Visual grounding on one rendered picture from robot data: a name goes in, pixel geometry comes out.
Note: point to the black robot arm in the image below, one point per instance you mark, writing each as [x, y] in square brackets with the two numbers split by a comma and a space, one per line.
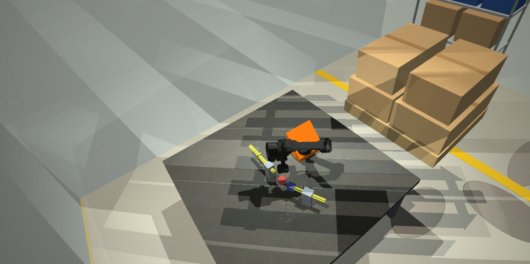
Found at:
[287, 146]

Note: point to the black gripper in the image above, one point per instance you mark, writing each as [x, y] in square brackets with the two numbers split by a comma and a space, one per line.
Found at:
[282, 167]

